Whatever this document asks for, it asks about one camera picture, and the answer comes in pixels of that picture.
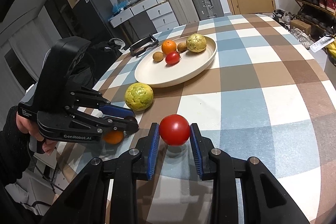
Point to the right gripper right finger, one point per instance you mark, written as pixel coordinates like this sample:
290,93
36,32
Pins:
264,199

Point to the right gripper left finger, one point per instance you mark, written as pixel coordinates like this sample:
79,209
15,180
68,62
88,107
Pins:
112,182

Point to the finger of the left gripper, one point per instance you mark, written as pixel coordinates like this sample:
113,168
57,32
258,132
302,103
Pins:
116,111
79,126

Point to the cream round plate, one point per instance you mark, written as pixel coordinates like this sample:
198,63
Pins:
161,75

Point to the smooth red tomato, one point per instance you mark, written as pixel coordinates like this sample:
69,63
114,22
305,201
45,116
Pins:
174,130

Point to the brown longan fruit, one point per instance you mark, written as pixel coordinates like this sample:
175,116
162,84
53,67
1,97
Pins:
181,47
158,57

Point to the red tomato with stem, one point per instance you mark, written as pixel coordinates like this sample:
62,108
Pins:
172,58

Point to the small orange tangerine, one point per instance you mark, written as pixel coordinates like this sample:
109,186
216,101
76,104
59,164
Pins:
168,46

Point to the small yellow-green guava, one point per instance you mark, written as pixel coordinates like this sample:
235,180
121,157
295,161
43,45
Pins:
196,43

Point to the dark purple plum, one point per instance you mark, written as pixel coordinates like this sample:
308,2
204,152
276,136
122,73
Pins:
132,119

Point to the person's left hand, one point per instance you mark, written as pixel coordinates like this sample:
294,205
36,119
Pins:
28,127

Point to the large yellow-green guava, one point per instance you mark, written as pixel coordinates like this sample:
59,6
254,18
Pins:
139,96

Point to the large orange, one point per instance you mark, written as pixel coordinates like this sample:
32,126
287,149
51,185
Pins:
113,137

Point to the pile of dark clothes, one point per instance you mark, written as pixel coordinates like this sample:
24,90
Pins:
96,61

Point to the black mini fridge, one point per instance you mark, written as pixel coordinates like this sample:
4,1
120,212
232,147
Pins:
93,16

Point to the checkered tablecloth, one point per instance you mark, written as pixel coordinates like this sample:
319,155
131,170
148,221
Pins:
264,95

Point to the white drawer desk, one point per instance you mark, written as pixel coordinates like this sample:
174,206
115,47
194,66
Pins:
159,12

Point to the beige suitcase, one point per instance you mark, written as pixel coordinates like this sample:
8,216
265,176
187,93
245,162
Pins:
184,11

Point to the black phone holder frame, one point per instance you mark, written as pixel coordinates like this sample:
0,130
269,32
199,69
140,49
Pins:
143,45

